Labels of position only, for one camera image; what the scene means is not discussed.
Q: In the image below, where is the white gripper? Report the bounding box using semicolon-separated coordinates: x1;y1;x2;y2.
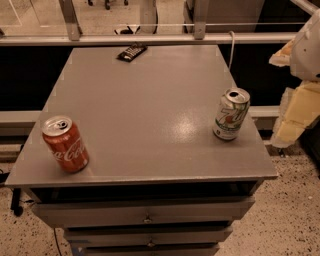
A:
269;9;320;148

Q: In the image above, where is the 7up soda can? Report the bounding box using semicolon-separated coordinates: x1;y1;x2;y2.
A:
213;87;250;140

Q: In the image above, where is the dark rxbar chocolate bar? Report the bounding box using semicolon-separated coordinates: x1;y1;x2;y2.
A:
117;43;148;62

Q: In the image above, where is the red coca-cola can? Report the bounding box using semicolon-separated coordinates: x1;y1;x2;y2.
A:
42;115;89;173

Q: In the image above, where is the grey drawer cabinet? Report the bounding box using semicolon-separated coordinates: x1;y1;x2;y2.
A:
7;46;277;256

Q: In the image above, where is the top grey drawer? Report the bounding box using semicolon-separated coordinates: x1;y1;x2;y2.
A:
33;196;255;228

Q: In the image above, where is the grey drawer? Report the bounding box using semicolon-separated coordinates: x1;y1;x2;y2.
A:
33;196;255;228
65;226;232;247

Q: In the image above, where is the middle grey drawer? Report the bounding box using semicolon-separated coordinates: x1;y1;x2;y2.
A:
65;226;232;247

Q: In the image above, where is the black stand foot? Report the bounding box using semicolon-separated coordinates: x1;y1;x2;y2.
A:
10;188;23;217

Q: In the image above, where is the white cable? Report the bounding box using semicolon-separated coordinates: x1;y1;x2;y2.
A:
227;30;236;72

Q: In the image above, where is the grey metal railing frame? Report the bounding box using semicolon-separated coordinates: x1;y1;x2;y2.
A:
0;0;319;46

